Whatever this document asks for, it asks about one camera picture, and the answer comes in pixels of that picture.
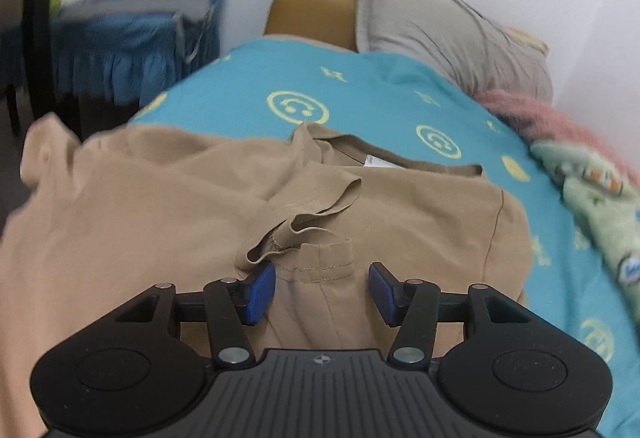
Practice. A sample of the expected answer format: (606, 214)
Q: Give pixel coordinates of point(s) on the tan padded headboard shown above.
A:
(310, 8)

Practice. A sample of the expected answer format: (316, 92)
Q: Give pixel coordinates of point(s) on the white table with dark legs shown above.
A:
(42, 43)

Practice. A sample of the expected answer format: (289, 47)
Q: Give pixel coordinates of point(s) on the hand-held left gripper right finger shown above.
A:
(380, 293)

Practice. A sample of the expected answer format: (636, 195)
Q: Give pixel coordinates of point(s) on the grey pillow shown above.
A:
(425, 23)

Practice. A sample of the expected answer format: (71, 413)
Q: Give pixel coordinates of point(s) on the pink fluffy blanket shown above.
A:
(550, 118)

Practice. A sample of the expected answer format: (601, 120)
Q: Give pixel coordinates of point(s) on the green cartoon blanket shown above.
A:
(600, 198)

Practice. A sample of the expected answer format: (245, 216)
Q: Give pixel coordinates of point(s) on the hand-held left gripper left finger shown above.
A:
(260, 293)

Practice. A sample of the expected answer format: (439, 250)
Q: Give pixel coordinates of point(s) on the yellow pillow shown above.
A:
(525, 39)

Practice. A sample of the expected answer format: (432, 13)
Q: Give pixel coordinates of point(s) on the grey seat cushion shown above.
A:
(145, 3)

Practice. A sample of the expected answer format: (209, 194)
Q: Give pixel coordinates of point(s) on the blue smiley bed sheet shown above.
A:
(380, 83)

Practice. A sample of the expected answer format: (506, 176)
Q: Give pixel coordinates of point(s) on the tan printed t-shirt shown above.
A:
(150, 198)

